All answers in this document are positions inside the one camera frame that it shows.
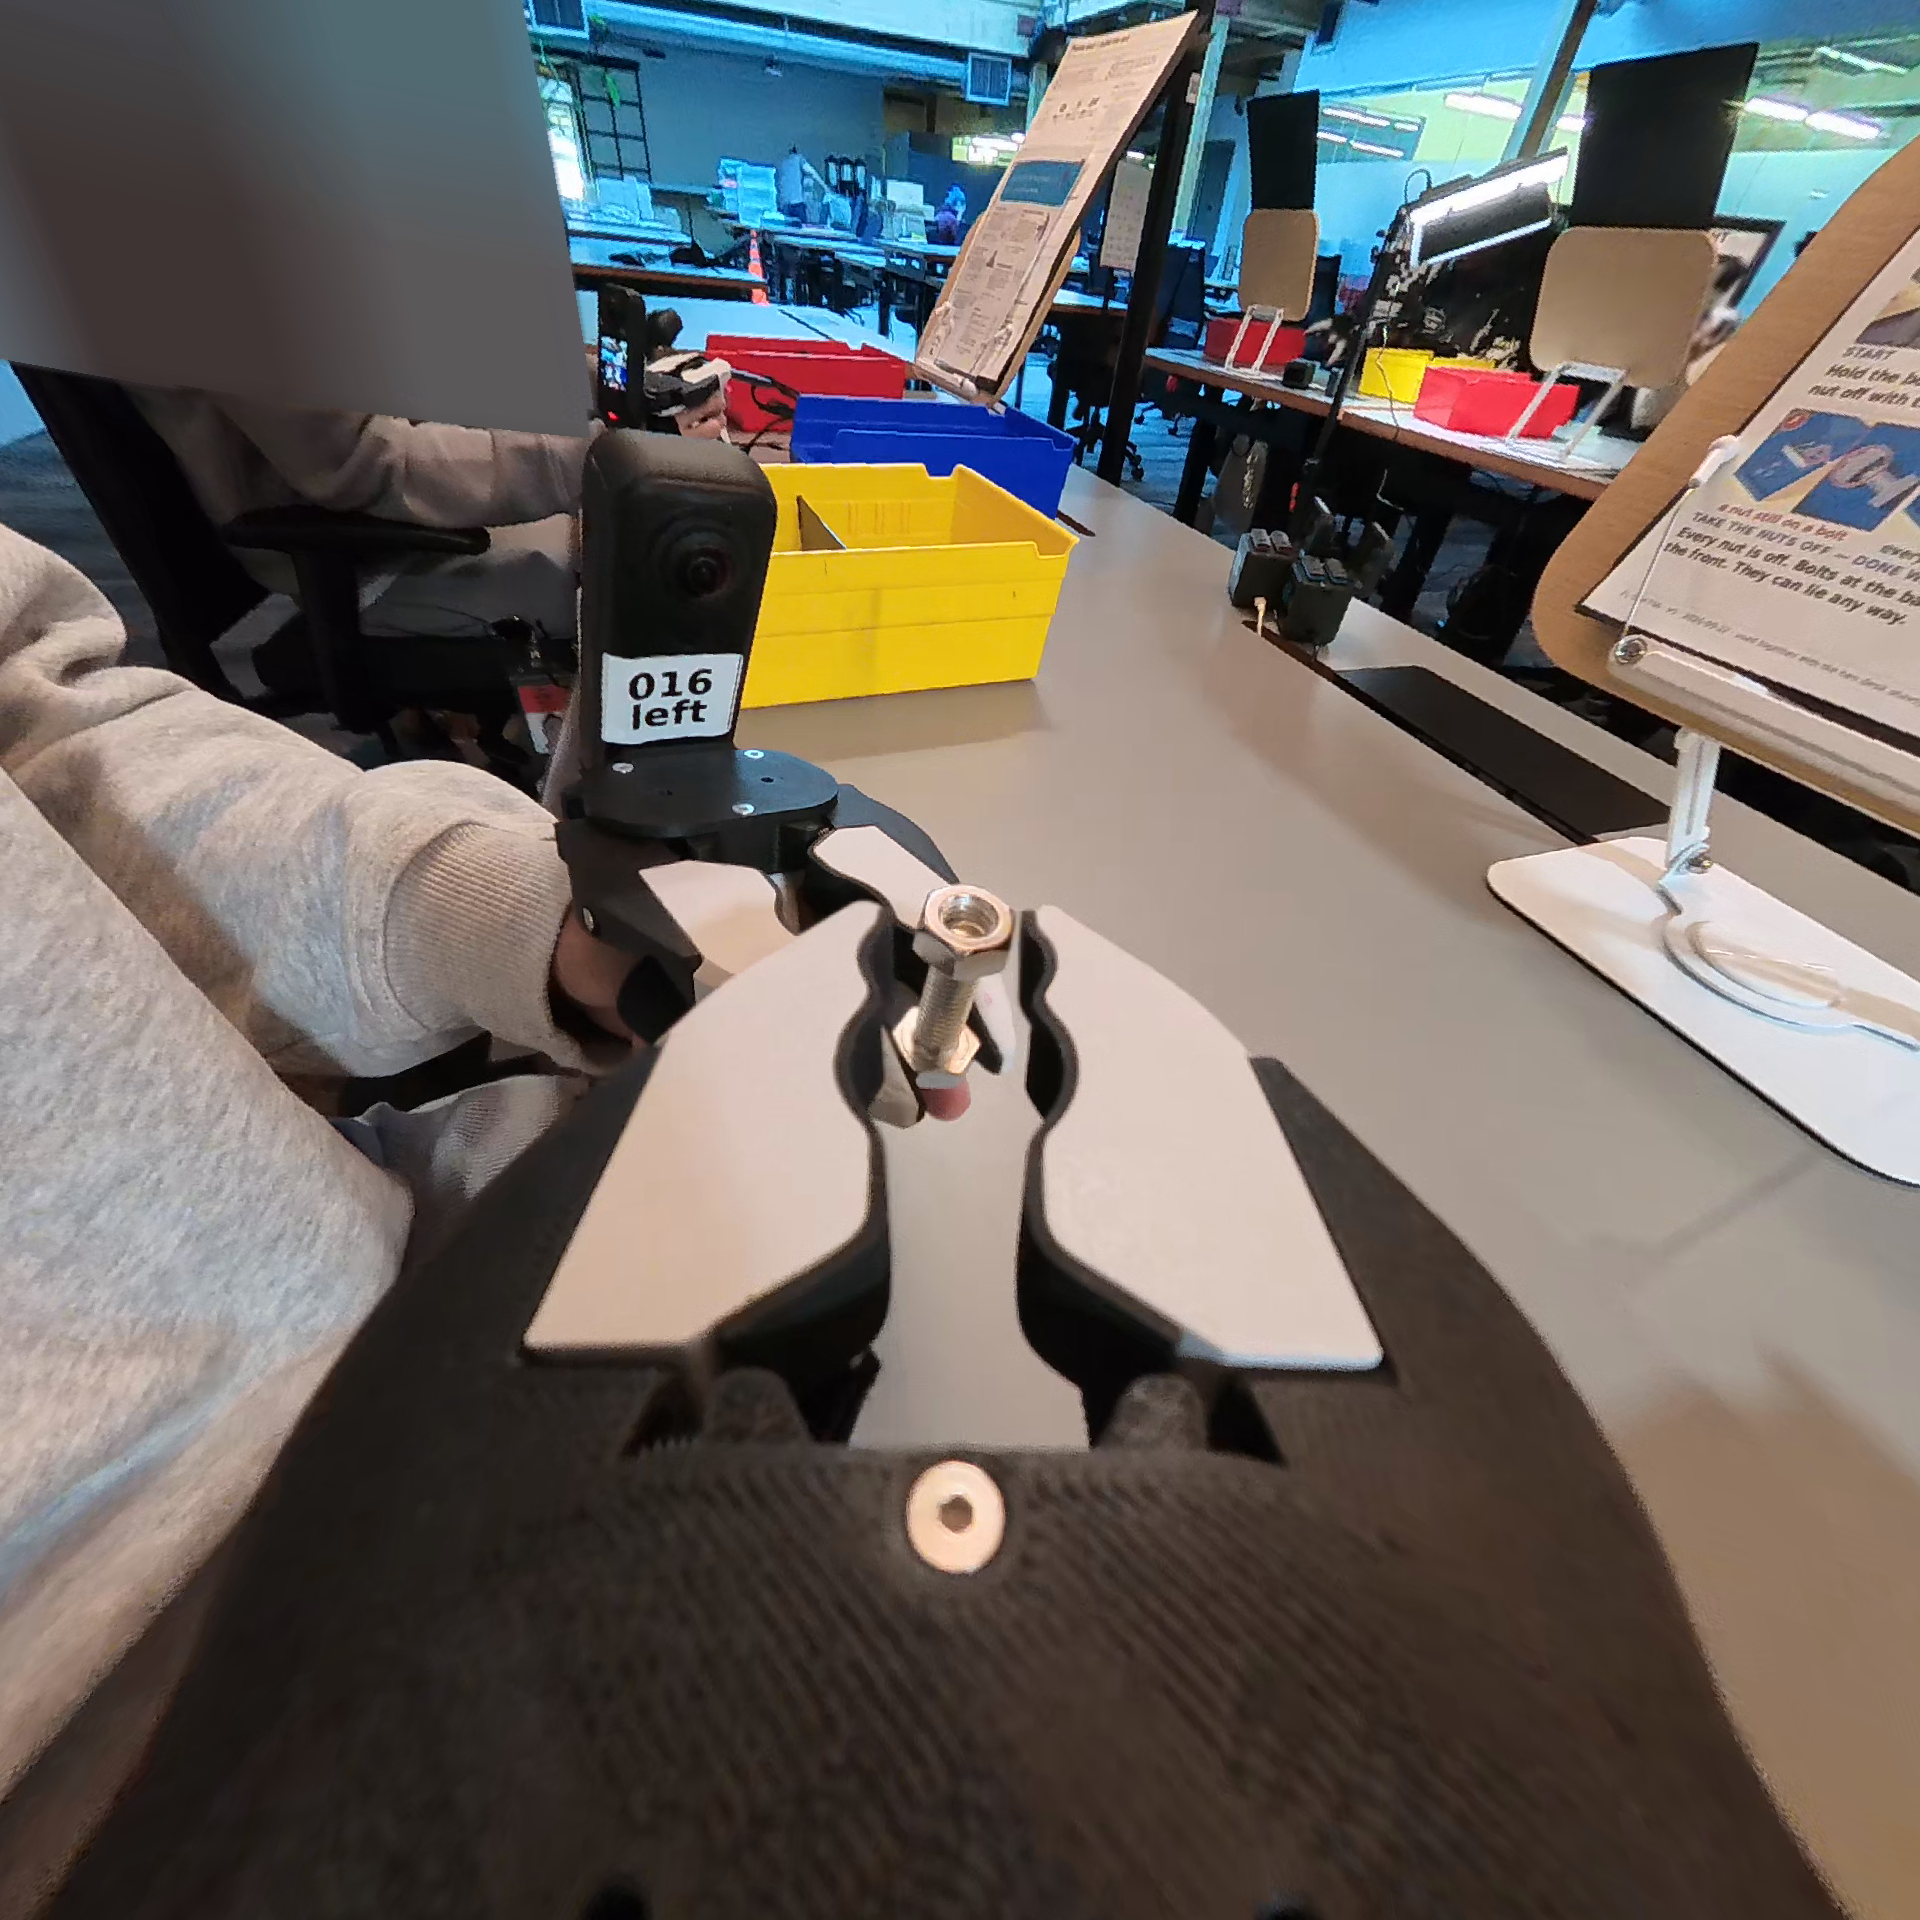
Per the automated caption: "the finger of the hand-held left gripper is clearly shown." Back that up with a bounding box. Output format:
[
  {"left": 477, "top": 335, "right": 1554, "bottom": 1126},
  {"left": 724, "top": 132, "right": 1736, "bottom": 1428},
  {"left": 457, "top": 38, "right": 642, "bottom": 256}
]
[
  {"left": 645, "top": 862, "right": 933, "bottom": 1130},
  {"left": 807, "top": 824, "right": 963, "bottom": 932}
]

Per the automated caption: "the small wooden document stand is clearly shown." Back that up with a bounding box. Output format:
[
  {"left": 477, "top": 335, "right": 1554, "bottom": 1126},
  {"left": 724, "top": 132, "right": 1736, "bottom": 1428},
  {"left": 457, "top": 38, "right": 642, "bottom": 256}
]
[{"left": 1229, "top": 207, "right": 1322, "bottom": 374}]

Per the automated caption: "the yellow divided plastic bin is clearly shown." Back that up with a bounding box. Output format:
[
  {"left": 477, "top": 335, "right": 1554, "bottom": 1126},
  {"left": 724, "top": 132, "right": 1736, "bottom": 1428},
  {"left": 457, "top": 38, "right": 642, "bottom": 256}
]
[{"left": 744, "top": 461, "right": 1080, "bottom": 711}]

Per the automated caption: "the printed instruction sheet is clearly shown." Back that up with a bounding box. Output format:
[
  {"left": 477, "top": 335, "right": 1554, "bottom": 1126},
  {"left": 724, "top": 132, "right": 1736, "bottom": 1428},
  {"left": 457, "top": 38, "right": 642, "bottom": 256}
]
[{"left": 1577, "top": 223, "right": 1920, "bottom": 746}]

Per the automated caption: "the wood-edged work desk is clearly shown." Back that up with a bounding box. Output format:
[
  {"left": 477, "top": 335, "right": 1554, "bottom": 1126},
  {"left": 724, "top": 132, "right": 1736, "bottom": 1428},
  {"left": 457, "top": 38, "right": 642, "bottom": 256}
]
[{"left": 1148, "top": 346, "right": 1624, "bottom": 504}]

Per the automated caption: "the grey desk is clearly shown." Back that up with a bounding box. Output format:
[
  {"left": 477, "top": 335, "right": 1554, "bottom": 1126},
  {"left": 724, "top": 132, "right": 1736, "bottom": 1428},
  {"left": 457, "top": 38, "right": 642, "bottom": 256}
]
[{"left": 645, "top": 293, "right": 1920, "bottom": 1920}]

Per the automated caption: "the person's left forearm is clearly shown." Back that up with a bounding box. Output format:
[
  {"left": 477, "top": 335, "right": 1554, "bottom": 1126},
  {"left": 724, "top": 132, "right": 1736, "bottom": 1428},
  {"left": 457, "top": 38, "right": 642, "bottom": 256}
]
[{"left": 0, "top": 517, "right": 595, "bottom": 1080}]

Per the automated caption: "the black support column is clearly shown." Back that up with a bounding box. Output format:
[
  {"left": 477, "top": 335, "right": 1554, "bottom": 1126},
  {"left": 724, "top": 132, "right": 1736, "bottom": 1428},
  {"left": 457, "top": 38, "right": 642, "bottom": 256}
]
[{"left": 1101, "top": 0, "right": 1216, "bottom": 482}]

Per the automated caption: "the wide wooden document stand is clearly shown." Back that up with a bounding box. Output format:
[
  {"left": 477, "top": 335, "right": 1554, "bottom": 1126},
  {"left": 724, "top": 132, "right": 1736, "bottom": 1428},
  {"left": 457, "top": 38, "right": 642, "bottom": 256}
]
[{"left": 1516, "top": 223, "right": 1719, "bottom": 444}]

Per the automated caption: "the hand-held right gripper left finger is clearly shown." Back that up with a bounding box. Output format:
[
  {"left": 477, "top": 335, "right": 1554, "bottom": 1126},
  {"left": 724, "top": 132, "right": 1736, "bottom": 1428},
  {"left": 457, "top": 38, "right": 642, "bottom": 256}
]
[{"left": 521, "top": 901, "right": 903, "bottom": 1448}]

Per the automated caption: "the red plastic bin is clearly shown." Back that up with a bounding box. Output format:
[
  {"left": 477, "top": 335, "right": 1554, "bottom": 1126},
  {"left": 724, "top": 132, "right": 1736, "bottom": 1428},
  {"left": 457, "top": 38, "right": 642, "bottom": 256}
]
[{"left": 704, "top": 333, "right": 912, "bottom": 437}]

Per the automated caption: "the person's grey sweatshirt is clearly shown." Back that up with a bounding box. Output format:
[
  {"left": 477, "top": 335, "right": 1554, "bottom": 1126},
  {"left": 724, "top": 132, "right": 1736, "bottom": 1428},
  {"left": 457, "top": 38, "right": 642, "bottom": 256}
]
[{"left": 0, "top": 779, "right": 424, "bottom": 1846}]

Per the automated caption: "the blue plastic bin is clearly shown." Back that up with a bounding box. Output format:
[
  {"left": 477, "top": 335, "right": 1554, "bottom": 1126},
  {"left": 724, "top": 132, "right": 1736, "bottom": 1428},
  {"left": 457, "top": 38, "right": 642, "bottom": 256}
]
[{"left": 791, "top": 394, "right": 1080, "bottom": 482}]

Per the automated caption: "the tall wooden document stand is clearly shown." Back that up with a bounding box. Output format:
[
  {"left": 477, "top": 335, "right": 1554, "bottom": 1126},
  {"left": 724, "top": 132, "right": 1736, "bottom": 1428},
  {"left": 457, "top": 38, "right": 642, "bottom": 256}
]
[{"left": 912, "top": 11, "right": 1213, "bottom": 410}]

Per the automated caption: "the black desk mat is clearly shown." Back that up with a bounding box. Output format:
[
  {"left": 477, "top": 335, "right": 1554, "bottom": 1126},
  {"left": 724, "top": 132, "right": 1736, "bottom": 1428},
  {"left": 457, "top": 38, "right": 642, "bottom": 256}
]
[{"left": 1335, "top": 662, "right": 1674, "bottom": 842}]

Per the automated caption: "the black desk lamp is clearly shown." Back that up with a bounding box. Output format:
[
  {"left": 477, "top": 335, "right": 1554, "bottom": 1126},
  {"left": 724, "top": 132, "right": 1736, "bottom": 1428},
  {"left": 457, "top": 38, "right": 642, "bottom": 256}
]
[{"left": 1289, "top": 147, "right": 1575, "bottom": 496}]

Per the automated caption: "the black monitor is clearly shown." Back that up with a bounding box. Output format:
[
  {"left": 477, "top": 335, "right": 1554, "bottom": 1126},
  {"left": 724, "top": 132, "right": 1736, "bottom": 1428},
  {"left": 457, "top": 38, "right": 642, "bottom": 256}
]
[
  {"left": 1247, "top": 90, "right": 1322, "bottom": 213},
  {"left": 1568, "top": 42, "right": 1761, "bottom": 234}
]

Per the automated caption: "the steel hex bolt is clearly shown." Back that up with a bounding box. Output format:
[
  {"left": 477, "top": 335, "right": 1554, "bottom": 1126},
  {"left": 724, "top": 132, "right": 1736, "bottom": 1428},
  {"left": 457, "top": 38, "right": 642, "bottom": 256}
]
[{"left": 888, "top": 959, "right": 1003, "bottom": 1087}]

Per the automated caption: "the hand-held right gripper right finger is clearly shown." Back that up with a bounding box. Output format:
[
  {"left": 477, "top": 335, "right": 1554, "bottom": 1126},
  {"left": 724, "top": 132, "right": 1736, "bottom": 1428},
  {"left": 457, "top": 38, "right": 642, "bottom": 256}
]
[{"left": 1018, "top": 902, "right": 1386, "bottom": 1453}]

